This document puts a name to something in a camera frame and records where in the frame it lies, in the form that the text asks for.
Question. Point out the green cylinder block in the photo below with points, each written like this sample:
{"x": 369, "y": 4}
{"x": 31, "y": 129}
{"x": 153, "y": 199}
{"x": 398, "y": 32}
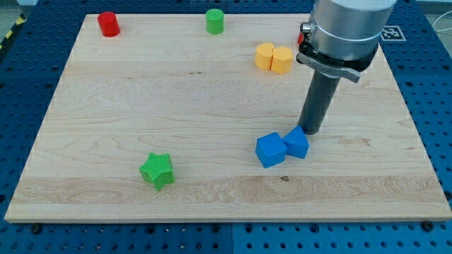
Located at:
{"x": 214, "y": 21}

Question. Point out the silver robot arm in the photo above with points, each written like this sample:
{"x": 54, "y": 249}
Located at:
{"x": 341, "y": 36}

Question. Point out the fiducial marker tag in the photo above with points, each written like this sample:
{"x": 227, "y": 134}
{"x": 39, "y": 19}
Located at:
{"x": 392, "y": 33}

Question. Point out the yellow half-round block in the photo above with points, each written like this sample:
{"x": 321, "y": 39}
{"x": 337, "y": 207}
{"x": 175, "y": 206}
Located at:
{"x": 264, "y": 56}

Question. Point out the red block behind arm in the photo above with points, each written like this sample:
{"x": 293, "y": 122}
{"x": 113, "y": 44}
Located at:
{"x": 300, "y": 38}

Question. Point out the yellow hexagon block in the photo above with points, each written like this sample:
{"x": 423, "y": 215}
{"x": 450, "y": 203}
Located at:
{"x": 282, "y": 60}

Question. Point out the blue cube block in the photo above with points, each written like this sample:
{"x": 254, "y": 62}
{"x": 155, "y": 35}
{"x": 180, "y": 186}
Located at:
{"x": 270, "y": 149}

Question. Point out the green star block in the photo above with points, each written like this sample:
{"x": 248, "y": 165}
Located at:
{"x": 158, "y": 170}

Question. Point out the wooden board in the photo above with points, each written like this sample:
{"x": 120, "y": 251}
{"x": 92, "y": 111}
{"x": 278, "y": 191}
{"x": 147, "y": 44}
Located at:
{"x": 165, "y": 85}

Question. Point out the blue triangular block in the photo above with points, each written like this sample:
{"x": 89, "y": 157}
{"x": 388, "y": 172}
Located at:
{"x": 296, "y": 143}

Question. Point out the red cylinder block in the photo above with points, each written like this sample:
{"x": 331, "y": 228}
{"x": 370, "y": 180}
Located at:
{"x": 108, "y": 24}

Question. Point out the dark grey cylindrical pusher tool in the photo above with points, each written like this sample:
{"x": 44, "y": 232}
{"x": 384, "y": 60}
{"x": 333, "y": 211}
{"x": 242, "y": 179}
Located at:
{"x": 318, "y": 99}

